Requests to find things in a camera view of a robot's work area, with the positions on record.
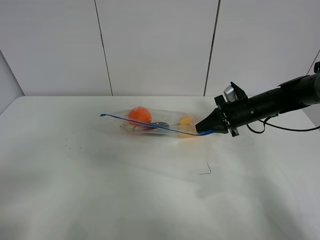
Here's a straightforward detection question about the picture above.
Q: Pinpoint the purple eggplant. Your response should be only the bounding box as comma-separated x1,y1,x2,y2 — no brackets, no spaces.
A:
120,122,169,133

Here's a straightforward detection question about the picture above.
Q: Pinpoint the clear blue-zipper file bag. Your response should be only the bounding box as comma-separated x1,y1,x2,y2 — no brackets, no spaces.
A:
99,106,214,139

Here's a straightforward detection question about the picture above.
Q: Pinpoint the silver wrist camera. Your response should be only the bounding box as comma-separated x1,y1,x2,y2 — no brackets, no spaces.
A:
223,82,248,103

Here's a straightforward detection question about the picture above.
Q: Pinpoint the yellow pear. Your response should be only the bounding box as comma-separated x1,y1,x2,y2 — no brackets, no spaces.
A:
178,115,197,138

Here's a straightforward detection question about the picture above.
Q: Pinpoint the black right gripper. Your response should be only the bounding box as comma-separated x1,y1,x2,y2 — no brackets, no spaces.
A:
195,95,258,137

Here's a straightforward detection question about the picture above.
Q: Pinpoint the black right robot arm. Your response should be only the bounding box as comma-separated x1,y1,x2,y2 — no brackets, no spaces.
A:
195,62,320,137

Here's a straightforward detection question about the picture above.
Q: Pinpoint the orange fruit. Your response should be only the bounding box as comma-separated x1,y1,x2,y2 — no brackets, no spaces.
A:
128,106,152,125

